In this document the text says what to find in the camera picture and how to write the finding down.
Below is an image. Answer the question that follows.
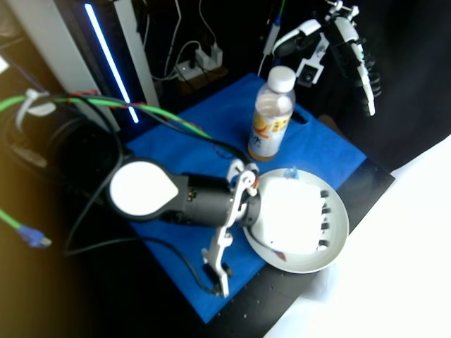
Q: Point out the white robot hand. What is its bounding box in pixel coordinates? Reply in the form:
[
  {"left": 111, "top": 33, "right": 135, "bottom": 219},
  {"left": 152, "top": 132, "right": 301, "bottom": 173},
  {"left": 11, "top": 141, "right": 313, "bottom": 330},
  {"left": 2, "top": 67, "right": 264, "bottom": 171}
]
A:
[
  {"left": 250, "top": 175, "right": 335, "bottom": 257},
  {"left": 272, "top": 15, "right": 384, "bottom": 118}
]

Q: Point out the orange drink bottle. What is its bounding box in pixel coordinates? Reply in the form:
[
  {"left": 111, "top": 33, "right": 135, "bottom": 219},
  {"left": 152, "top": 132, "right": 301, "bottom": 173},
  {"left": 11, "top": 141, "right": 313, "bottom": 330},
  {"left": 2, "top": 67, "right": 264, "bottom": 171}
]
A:
[{"left": 247, "top": 65, "right": 297, "bottom": 163}]

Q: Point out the white round plate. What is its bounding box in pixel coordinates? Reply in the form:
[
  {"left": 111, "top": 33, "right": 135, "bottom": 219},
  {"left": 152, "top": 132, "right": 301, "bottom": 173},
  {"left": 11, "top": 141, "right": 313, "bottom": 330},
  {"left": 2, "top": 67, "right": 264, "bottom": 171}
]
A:
[{"left": 242, "top": 168, "right": 350, "bottom": 274}]

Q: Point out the black backdrop cloth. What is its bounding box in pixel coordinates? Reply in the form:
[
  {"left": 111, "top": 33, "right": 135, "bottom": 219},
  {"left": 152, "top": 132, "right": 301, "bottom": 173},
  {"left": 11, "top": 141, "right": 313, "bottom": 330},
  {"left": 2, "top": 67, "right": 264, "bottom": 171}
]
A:
[{"left": 352, "top": 0, "right": 451, "bottom": 173}]

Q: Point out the white sheet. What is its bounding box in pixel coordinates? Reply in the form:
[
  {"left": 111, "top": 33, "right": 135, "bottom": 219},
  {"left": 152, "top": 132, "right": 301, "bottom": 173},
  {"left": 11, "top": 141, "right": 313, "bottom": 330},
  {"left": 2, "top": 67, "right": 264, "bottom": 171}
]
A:
[{"left": 262, "top": 132, "right": 451, "bottom": 338}]

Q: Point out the blue cloth bag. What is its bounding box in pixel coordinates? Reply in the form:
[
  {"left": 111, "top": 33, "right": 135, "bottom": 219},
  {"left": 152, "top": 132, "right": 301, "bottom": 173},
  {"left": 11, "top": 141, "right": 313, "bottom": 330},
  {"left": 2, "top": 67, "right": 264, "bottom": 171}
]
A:
[{"left": 125, "top": 72, "right": 367, "bottom": 324}]

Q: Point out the power strip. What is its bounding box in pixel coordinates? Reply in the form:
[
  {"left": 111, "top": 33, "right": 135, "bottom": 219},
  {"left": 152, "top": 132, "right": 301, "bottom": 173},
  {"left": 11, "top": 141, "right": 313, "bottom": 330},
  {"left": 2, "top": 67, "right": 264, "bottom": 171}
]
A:
[{"left": 175, "top": 58, "right": 226, "bottom": 82}]

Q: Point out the white column with blue light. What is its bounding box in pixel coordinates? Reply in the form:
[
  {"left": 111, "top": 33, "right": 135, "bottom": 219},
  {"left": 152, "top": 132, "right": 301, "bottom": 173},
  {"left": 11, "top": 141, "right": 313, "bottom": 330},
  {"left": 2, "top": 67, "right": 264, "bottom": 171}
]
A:
[{"left": 6, "top": 0, "right": 159, "bottom": 124}]

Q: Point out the green cable with blue plug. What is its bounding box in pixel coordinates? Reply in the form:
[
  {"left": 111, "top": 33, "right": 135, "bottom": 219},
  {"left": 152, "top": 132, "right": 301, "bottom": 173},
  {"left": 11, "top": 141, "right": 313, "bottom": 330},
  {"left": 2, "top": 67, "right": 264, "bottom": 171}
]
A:
[
  {"left": 273, "top": 0, "right": 287, "bottom": 28},
  {"left": 0, "top": 207, "right": 53, "bottom": 249}
]

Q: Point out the white cable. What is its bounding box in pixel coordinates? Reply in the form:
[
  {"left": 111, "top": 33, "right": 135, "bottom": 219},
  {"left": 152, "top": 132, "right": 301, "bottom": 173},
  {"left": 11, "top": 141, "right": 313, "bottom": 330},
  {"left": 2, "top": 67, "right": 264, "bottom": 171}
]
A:
[
  {"left": 198, "top": 0, "right": 218, "bottom": 46},
  {"left": 164, "top": 0, "right": 183, "bottom": 77},
  {"left": 151, "top": 39, "right": 202, "bottom": 82}
]

